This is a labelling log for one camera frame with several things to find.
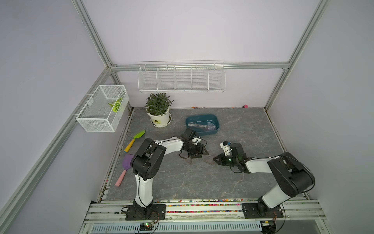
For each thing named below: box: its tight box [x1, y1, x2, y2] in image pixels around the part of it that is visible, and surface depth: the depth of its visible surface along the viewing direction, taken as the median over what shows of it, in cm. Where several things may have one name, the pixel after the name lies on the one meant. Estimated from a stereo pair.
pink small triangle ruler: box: [202, 154, 216, 165], surface depth 95 cm
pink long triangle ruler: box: [183, 157, 193, 165], surface depth 93 cm
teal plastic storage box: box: [186, 114, 220, 137], surface depth 111 cm
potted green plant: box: [144, 92, 174, 128], surface depth 101 cm
